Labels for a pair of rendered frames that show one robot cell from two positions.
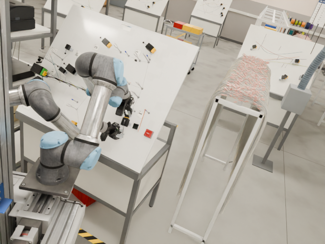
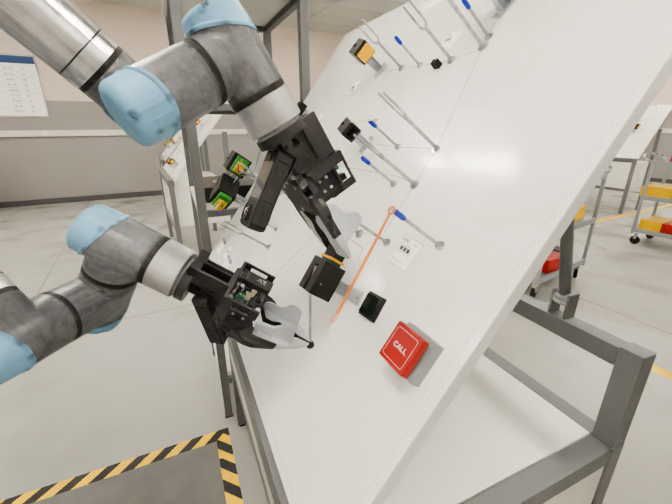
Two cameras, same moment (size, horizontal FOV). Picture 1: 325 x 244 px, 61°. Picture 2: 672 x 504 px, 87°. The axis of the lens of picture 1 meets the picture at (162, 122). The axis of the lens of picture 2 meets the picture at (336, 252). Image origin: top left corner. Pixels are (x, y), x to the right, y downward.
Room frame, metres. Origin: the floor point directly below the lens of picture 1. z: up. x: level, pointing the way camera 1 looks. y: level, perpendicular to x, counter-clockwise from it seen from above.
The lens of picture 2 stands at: (1.37, -0.13, 1.37)
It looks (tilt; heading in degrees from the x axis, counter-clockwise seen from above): 20 degrees down; 48
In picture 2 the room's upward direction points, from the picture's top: straight up
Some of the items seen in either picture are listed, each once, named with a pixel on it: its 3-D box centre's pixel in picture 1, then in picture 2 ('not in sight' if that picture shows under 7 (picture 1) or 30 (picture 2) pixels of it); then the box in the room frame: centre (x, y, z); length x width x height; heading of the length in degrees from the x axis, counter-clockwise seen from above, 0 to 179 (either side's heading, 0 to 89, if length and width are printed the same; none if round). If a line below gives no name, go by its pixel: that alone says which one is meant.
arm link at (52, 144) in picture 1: (55, 147); not in sight; (1.00, 0.45, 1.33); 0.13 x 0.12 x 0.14; 89
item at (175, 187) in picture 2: not in sight; (198, 175); (2.94, 3.89, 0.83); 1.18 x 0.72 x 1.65; 77
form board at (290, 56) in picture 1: (265, 86); not in sight; (4.49, -1.49, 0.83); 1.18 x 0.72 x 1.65; 76
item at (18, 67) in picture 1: (7, 69); (234, 186); (2.13, 1.40, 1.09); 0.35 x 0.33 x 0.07; 72
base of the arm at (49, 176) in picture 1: (52, 166); not in sight; (1.00, 0.45, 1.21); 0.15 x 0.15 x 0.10
